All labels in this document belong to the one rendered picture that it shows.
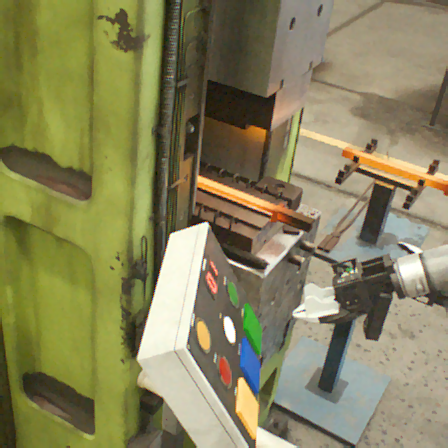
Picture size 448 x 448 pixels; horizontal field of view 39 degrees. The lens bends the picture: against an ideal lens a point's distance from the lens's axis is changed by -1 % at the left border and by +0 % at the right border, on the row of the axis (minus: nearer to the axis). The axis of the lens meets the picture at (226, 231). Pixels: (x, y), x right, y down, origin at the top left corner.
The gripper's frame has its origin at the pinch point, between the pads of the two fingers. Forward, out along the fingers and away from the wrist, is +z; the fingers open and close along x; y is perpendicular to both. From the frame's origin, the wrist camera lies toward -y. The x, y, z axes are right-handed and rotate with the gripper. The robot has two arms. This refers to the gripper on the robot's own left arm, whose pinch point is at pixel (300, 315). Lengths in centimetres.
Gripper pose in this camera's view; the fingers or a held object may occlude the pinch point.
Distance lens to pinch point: 123.6
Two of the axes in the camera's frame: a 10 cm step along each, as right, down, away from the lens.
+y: -4.0, -7.8, -4.8
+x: -0.8, 5.5, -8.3
